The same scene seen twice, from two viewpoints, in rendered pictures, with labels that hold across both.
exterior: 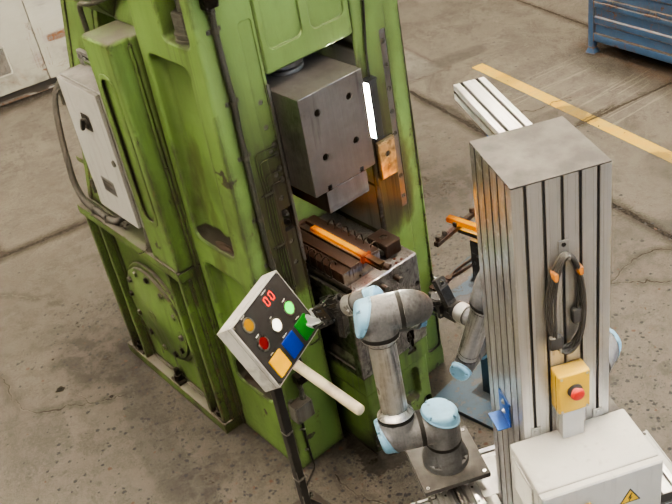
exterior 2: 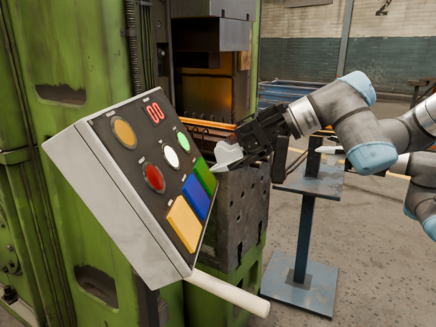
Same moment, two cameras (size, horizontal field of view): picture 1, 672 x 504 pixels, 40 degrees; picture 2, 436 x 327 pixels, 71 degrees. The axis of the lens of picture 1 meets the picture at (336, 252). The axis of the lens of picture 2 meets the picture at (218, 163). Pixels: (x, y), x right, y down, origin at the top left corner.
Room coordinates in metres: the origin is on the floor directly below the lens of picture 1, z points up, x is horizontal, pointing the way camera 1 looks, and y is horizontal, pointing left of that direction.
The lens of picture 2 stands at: (2.06, 0.39, 1.29)
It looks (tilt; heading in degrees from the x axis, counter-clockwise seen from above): 21 degrees down; 337
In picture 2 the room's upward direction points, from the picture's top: straight up
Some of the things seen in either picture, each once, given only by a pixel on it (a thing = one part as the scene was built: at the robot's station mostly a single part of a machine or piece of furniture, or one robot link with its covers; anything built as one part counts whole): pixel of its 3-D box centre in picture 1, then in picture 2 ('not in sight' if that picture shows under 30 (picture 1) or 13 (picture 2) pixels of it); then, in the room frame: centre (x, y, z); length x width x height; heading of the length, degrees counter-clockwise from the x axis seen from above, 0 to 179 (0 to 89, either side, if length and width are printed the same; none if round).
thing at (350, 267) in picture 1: (328, 248); (188, 133); (3.20, 0.03, 0.96); 0.42 x 0.20 x 0.09; 34
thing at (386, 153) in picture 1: (386, 157); (244, 49); (3.31, -0.28, 1.27); 0.09 x 0.02 x 0.17; 124
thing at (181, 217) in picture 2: (279, 363); (183, 224); (2.49, 0.27, 1.01); 0.07 x 0.05 x 0.07; 149
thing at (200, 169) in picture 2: (304, 327); (204, 176); (2.66, 0.17, 1.01); 0.07 x 0.05 x 0.07; 149
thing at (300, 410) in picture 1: (300, 408); (154, 316); (2.92, 0.27, 0.36); 0.09 x 0.07 x 0.12; 124
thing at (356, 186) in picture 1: (313, 175); (185, 36); (3.20, 0.03, 1.32); 0.42 x 0.20 x 0.10; 34
